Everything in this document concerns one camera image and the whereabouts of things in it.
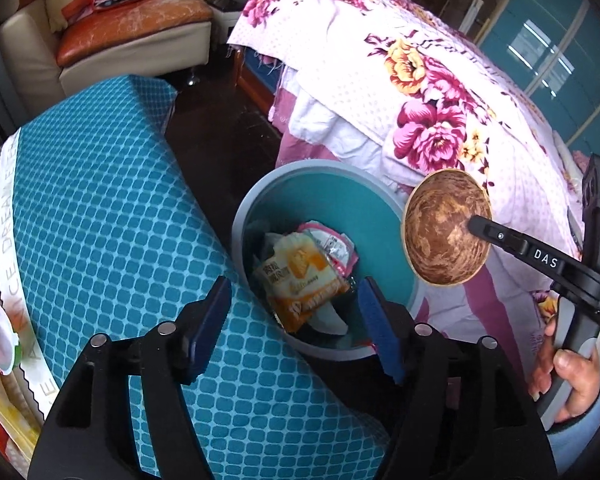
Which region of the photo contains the pink paper cup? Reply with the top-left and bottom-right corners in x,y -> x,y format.
0,302 -> 22,377

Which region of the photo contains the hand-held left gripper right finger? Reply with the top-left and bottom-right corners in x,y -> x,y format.
357,276 -> 553,480

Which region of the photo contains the orange yellow snack packet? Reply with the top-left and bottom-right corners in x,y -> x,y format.
262,232 -> 352,335

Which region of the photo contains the white nightstand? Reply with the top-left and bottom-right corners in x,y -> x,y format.
212,0 -> 261,41

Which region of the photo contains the teal round trash bin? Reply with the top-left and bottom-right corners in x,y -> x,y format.
231,162 -> 426,362

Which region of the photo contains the brown coconut shell bowl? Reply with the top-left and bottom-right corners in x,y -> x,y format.
402,169 -> 493,287

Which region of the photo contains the teal panelled wardrobe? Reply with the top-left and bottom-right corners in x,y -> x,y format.
475,0 -> 600,151

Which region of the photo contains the teal patterned tablecloth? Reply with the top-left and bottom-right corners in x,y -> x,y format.
0,75 -> 396,480

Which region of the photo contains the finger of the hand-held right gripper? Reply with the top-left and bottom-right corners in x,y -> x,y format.
467,214 -> 583,287

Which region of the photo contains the floral bedspread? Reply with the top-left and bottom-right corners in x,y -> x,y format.
227,0 -> 588,261

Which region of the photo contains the red white snack wrapper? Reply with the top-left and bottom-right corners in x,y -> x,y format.
297,220 -> 359,281

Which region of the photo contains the pink white bed sheet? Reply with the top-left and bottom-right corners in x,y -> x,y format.
267,67 -> 561,386

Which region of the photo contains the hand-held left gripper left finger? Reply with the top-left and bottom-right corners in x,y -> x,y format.
27,275 -> 233,480

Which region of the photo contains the wooden bed frame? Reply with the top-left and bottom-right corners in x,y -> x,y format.
232,45 -> 283,121

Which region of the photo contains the person's right forearm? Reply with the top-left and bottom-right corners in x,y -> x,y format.
547,390 -> 600,476

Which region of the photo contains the person's right hand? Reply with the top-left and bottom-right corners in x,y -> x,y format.
527,317 -> 600,423

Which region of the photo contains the orange seat cushion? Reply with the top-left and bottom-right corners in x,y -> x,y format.
56,0 -> 215,68

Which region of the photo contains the white paper piece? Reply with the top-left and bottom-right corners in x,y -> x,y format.
307,302 -> 351,336

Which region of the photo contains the cream leather sofa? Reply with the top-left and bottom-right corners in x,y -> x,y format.
0,0 -> 216,103

